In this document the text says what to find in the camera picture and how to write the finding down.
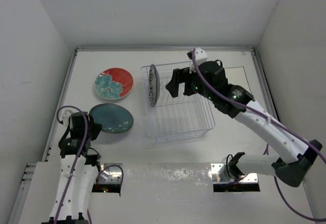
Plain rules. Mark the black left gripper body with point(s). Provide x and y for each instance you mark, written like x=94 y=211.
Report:
x=93 y=130

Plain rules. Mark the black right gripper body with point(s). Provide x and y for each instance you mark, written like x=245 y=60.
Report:
x=198 y=88

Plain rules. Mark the square beige plate black rim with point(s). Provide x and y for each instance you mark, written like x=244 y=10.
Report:
x=237 y=76

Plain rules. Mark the blue floral white plate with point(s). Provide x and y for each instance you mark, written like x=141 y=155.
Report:
x=153 y=85

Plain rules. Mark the dark teal glazed plate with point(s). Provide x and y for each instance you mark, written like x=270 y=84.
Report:
x=113 y=118

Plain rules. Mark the large red teal flower plate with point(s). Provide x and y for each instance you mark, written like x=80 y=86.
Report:
x=113 y=84

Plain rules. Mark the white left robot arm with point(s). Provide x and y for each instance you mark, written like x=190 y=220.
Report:
x=78 y=169

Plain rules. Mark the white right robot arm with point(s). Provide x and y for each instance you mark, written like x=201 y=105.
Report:
x=293 y=157

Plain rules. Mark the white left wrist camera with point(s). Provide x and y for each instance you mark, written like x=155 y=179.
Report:
x=66 y=117

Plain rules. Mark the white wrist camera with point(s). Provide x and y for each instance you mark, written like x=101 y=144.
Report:
x=66 y=117
x=198 y=55

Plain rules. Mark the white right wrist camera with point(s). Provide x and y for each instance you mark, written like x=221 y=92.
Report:
x=198 y=55

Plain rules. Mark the white wire dish rack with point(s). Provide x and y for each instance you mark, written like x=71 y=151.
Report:
x=174 y=118

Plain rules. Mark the aluminium table edge rail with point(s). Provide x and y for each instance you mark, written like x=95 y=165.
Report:
x=167 y=182

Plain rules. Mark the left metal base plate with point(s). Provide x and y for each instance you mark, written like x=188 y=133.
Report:
x=110 y=173

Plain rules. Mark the metal base plate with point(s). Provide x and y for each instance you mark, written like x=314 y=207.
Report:
x=219 y=176
x=110 y=173

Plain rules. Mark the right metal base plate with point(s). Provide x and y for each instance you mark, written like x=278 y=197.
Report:
x=219 y=176

